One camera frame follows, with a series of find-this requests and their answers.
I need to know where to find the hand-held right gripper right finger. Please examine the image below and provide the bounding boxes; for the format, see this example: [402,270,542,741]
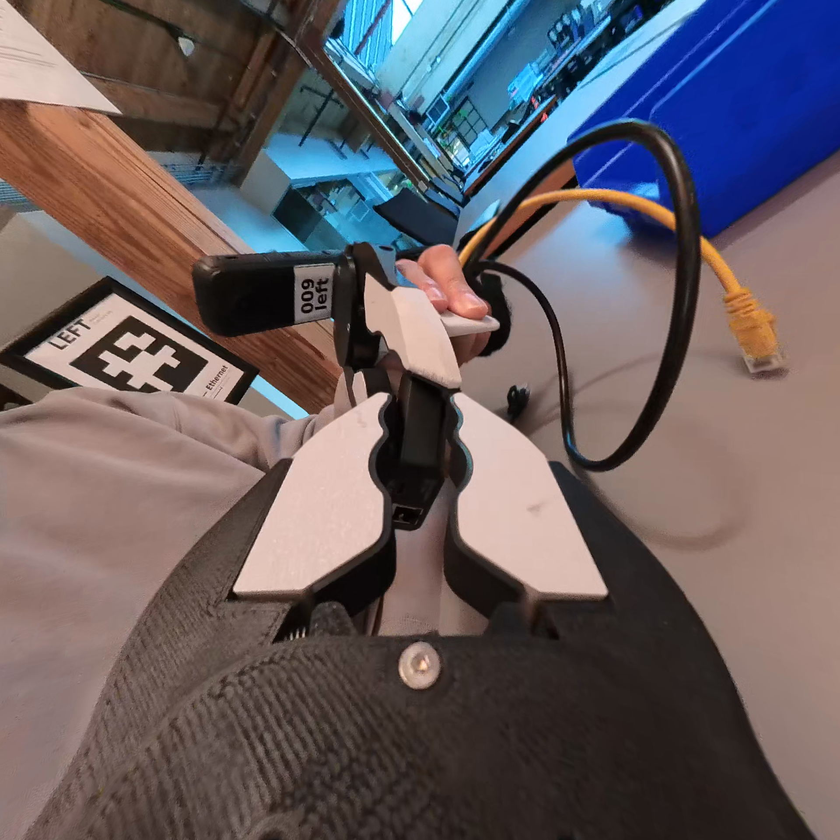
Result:
[445,392,611,619]

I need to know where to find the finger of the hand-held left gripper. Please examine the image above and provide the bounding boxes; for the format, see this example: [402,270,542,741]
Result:
[335,366,370,421]
[363,272,463,389]

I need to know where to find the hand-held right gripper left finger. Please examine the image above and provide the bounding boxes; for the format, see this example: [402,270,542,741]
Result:
[231,392,399,616]

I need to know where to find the black network splitter box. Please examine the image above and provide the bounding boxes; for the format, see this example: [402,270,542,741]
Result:
[382,373,455,531]

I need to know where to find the thick black ethernet cable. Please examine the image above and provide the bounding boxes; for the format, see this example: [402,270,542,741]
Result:
[458,120,700,473]

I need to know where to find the yellow ethernet cable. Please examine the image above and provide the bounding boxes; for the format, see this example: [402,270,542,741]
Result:
[458,188,785,376]

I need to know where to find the person's left hand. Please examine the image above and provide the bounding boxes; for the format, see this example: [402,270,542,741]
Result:
[394,244,493,363]

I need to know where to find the black framed marker sign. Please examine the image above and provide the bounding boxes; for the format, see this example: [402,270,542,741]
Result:
[0,276,260,404]

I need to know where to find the white paper sheet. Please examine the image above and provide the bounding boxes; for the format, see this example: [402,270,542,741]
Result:
[0,0,122,116]

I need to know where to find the blue plastic bin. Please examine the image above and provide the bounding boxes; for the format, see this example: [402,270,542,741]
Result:
[567,0,840,238]

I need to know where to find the wooden post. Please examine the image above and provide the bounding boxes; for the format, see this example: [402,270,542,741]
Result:
[0,98,342,414]

